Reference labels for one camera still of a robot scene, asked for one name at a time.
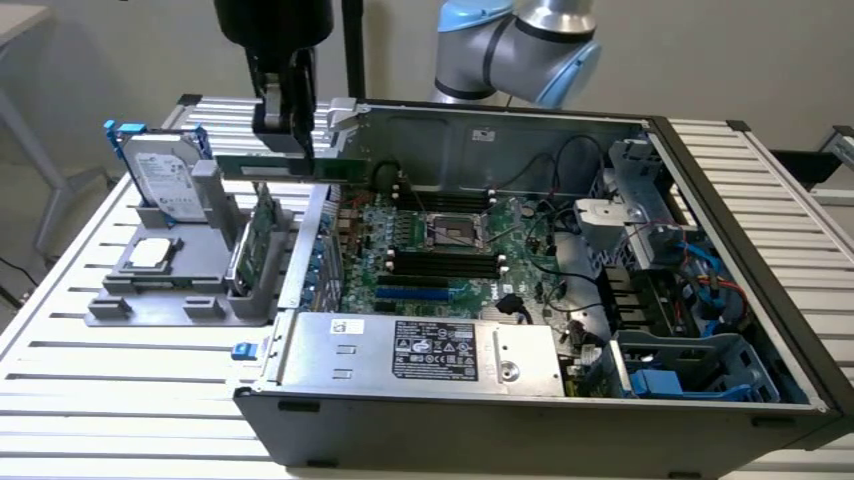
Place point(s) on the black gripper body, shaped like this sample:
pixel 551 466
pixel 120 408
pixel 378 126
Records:
pixel 274 20

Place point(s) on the green RAM stick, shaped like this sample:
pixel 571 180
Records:
pixel 341 170

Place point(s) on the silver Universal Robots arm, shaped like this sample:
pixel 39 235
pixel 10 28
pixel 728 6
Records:
pixel 514 55

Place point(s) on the black RAM slot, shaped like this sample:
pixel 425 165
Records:
pixel 443 273
pixel 443 267
pixel 443 191
pixel 443 254
pixel 443 196
pixel 443 260

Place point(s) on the blue expansion slot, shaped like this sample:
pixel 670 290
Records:
pixel 410 294

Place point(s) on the silver case latch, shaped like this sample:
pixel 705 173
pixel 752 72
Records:
pixel 343 112

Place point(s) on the black vertical pole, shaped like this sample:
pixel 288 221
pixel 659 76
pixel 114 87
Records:
pixel 354 45

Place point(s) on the silver hard disk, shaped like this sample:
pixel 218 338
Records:
pixel 163 175

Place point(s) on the green graphics card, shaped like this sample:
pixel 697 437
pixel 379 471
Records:
pixel 256 245

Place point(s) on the blue disk caddy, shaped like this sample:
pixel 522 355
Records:
pixel 114 131

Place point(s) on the silver CPU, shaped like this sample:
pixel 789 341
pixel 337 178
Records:
pixel 152 252

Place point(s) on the CPU socket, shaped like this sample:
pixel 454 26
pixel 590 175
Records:
pixel 455 232

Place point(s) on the grey parts rack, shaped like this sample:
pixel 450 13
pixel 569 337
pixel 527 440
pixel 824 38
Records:
pixel 167 312

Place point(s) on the blue plastic clip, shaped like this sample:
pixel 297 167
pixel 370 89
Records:
pixel 243 350

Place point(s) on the green Dell motherboard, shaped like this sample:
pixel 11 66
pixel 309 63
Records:
pixel 527 250

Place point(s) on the silver power supply unit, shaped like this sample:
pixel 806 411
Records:
pixel 374 360

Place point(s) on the silver disk bay cage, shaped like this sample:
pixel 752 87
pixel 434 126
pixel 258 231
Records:
pixel 634 165

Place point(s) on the black open PC case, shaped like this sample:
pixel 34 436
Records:
pixel 467 435

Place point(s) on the black box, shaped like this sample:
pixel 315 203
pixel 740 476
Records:
pixel 801 167

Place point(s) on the blue-grey drive cage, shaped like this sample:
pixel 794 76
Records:
pixel 728 350

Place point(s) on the grey desk frame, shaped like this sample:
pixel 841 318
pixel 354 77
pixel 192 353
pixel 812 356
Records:
pixel 34 165

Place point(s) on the silver fan bracket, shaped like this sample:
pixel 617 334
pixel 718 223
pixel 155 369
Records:
pixel 597 210

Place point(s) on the aluminium rail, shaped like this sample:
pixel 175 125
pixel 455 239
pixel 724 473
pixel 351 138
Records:
pixel 837 145

